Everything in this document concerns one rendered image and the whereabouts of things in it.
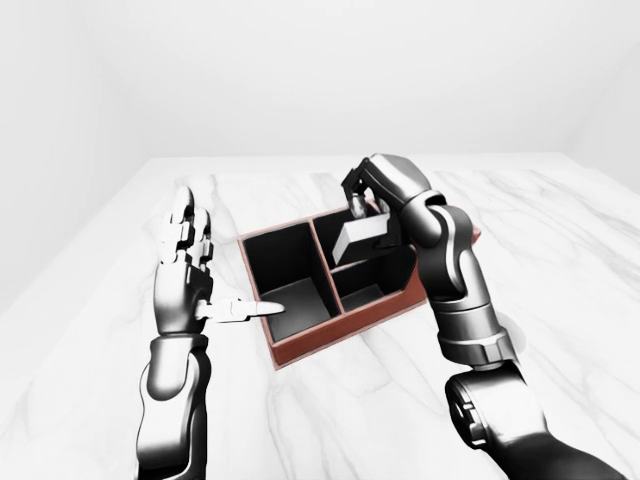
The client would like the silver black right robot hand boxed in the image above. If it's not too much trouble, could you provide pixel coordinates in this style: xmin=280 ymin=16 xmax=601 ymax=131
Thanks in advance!
xmin=340 ymin=153 xmax=433 ymax=251

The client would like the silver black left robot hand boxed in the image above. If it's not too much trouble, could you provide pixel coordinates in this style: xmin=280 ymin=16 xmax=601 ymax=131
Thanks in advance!
xmin=155 ymin=186 xmax=286 ymax=337

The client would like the grey book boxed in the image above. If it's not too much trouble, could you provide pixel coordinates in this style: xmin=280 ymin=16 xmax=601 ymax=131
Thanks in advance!
xmin=330 ymin=213 xmax=392 ymax=268

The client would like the red-brown desk caddy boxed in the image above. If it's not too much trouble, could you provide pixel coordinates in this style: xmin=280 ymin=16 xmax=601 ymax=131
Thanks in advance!
xmin=237 ymin=197 xmax=483 ymax=372

